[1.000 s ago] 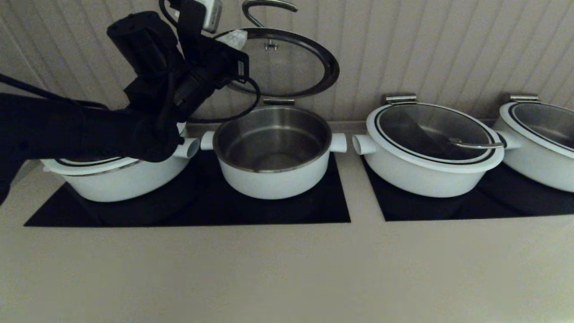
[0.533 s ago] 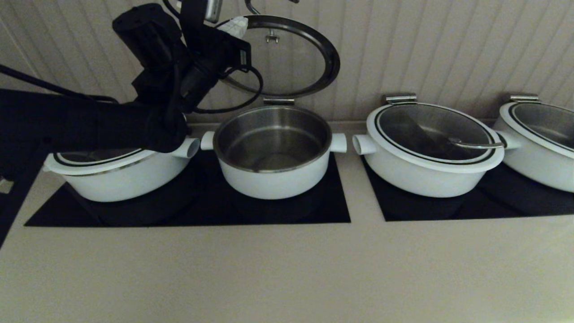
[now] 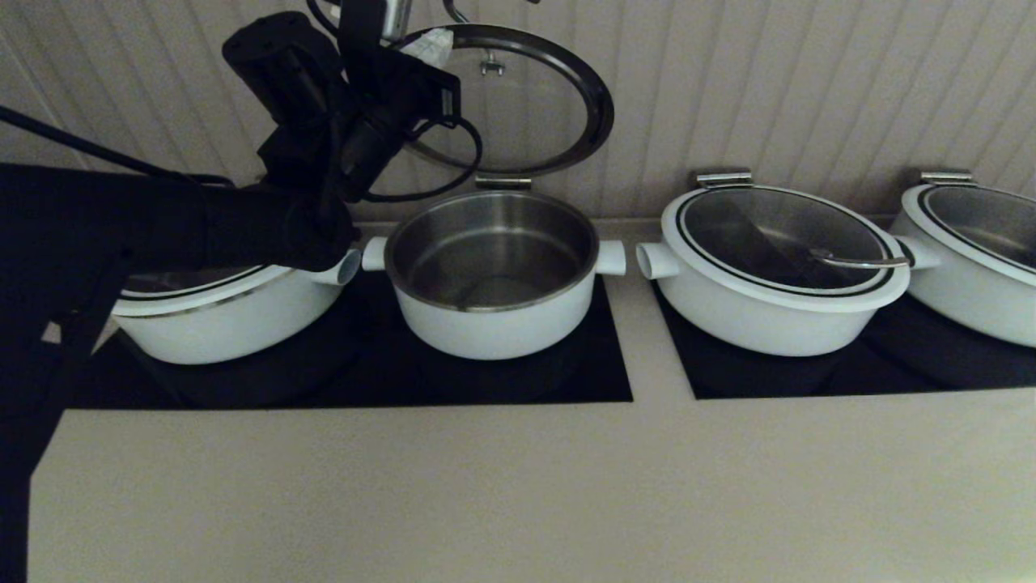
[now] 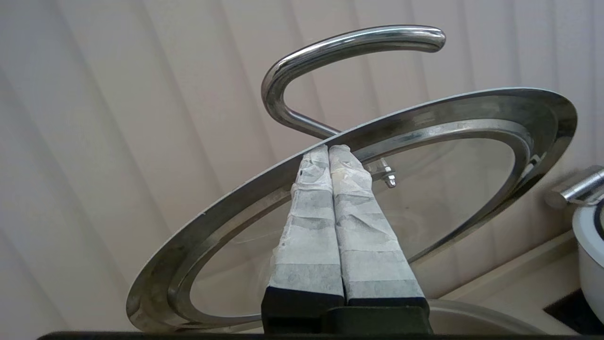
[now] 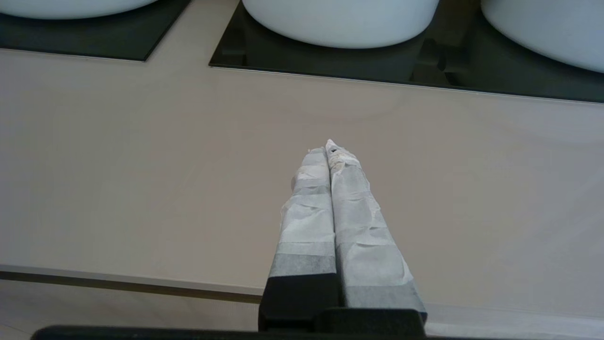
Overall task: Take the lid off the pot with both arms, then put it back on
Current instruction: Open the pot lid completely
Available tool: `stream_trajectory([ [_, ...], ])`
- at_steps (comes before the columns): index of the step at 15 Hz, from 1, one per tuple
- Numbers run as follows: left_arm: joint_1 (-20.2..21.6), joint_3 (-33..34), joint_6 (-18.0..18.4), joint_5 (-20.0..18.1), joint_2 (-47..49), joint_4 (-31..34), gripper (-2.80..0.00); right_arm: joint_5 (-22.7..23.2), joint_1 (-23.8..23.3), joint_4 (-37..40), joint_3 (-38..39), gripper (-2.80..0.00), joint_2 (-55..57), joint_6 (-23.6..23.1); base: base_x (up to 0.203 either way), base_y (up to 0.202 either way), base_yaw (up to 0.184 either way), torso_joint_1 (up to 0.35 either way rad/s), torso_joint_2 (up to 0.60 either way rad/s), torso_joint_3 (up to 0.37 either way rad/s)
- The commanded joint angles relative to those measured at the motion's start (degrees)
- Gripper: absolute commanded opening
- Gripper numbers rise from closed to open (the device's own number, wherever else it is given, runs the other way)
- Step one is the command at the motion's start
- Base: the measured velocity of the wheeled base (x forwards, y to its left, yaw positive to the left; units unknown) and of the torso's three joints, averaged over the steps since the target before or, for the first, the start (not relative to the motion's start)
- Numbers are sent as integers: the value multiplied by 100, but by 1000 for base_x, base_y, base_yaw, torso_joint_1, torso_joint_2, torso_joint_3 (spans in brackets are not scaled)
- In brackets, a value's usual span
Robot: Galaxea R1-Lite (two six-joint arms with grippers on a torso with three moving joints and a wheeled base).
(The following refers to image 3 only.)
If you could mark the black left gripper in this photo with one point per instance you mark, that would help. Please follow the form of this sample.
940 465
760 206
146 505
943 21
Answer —
396 105

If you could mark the glass lid with white rim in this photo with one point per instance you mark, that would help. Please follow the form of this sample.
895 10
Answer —
595 97

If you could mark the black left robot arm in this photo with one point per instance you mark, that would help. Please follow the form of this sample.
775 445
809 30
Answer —
121 219

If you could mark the white steel-lined pot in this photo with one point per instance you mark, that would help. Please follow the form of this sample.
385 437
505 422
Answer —
753 332
494 336
971 312
243 332

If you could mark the white far right pot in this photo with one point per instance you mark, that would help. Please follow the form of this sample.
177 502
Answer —
995 227

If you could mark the black induction cooktop plate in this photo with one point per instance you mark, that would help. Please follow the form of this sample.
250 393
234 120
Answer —
890 376
603 380

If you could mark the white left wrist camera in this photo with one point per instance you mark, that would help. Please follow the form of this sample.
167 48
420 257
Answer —
396 20

